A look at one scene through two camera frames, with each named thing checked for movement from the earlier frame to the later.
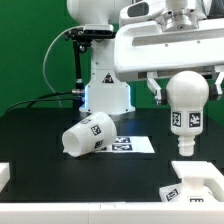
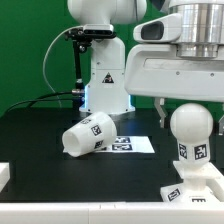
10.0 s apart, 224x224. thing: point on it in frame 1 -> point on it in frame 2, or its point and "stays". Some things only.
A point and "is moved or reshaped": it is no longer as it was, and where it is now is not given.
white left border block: [5, 174] stays
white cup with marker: [93, 133] stays
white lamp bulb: [186, 94] is moved or reshaped
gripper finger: [215, 85] -> [221, 123]
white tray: [201, 183] stays
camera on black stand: [82, 38] stays
